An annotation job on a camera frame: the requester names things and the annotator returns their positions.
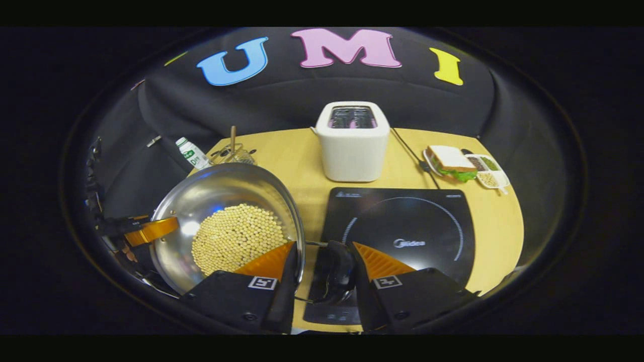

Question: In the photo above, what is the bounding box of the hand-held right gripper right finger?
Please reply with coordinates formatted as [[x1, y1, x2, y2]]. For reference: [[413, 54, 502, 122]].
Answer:
[[351, 241, 479, 334]]

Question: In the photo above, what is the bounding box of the black induction cooktop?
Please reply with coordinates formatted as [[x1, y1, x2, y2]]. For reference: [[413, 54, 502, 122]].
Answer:
[[303, 187, 476, 325]]

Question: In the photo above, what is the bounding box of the sandwich with lettuce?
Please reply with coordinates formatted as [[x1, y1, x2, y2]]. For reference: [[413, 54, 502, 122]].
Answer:
[[428, 145, 478, 183]]

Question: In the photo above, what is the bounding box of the steel pot with black handle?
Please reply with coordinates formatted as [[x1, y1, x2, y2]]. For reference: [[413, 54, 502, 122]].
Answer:
[[149, 162, 358, 305]]

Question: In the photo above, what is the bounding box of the small white green bottle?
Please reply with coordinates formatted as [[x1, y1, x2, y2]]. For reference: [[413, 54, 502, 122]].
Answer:
[[175, 137, 212, 171]]

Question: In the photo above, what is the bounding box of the black power cable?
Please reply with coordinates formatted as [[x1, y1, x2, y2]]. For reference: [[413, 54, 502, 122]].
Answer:
[[390, 128, 442, 190]]

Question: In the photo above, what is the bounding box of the wire mesh basket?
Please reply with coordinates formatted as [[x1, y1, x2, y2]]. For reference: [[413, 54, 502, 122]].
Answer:
[[208, 143, 258, 167]]

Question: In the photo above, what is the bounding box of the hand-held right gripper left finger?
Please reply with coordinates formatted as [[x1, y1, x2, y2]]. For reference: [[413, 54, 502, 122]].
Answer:
[[180, 240, 300, 335]]

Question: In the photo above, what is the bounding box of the white divided dish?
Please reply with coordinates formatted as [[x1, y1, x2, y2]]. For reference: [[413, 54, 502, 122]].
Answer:
[[465, 153, 511, 196]]

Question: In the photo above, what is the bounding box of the white toaster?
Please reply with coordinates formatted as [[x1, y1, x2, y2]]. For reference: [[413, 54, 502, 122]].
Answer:
[[310, 101, 391, 183]]

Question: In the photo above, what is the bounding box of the white sandwich plate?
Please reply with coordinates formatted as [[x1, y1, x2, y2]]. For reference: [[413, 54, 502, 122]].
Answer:
[[423, 148, 479, 185]]

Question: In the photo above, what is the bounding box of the pile of yellow beads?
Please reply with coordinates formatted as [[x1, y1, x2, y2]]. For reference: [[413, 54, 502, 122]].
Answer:
[[191, 203, 288, 277]]

